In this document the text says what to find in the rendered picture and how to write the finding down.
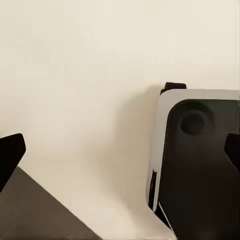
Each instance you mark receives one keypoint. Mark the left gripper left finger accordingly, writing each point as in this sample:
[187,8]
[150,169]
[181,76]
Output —
[12,149]

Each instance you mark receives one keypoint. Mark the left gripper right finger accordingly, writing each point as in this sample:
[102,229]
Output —
[232,149]

